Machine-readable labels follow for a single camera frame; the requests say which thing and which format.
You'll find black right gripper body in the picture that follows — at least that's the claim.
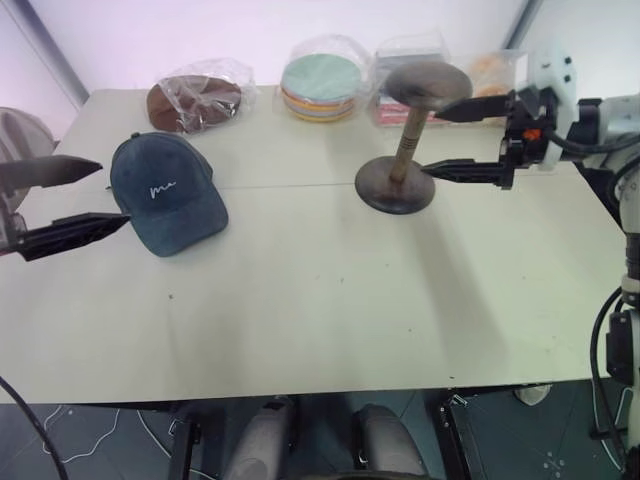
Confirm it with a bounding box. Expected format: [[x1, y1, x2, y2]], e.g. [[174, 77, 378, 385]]
[[499, 85, 557, 171]]

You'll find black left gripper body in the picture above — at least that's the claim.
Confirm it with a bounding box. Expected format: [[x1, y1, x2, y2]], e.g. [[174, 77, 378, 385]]
[[0, 188, 27, 257]]

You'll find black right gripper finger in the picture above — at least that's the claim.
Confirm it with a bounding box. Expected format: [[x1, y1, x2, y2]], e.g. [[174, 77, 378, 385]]
[[420, 158, 512, 191], [433, 91, 517, 123]]

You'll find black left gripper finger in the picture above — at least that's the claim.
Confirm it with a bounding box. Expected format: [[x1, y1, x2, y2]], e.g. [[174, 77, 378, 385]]
[[16, 212, 133, 263], [0, 154, 104, 191]]

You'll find bag of orange items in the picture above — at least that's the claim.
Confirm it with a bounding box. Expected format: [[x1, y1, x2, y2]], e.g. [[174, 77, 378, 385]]
[[468, 48, 530, 100]]

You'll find clear plastic box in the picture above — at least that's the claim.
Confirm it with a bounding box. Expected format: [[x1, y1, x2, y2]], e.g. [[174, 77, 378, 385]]
[[369, 30, 455, 131]]

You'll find navy blue baseball cap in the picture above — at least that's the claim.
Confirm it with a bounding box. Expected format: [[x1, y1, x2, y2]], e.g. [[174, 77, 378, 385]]
[[105, 131, 231, 259]]

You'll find stack of colourful round pads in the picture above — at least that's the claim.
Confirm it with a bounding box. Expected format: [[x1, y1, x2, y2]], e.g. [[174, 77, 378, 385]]
[[279, 54, 363, 124]]

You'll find clear crinkled plastic bag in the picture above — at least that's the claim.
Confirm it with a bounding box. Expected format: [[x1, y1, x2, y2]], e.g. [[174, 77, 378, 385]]
[[147, 58, 259, 136]]

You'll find white shoe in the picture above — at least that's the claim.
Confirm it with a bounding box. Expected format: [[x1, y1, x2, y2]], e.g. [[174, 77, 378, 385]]
[[514, 383, 553, 407]]

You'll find dark grey rounded shape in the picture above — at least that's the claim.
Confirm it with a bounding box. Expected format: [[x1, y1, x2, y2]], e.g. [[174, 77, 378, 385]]
[[352, 402, 429, 480], [227, 397, 294, 480]]

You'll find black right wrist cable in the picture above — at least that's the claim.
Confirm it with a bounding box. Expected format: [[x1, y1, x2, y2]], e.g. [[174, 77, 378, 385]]
[[542, 127, 640, 157]]

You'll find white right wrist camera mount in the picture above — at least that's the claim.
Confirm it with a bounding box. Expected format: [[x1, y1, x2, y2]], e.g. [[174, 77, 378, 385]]
[[518, 42, 582, 172]]

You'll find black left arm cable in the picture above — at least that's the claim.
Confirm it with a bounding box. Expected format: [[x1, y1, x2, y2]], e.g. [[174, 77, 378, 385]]
[[0, 373, 70, 480]]

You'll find thin white floor cable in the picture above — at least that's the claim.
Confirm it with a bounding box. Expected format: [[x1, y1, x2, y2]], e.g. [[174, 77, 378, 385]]
[[42, 403, 124, 459]]

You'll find black right elbow cable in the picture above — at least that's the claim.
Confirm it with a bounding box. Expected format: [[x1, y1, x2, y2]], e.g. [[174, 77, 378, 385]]
[[588, 287, 626, 442]]

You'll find black table frame leg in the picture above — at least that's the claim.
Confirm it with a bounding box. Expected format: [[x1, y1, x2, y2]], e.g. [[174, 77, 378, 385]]
[[171, 398, 207, 480], [436, 391, 475, 480]]

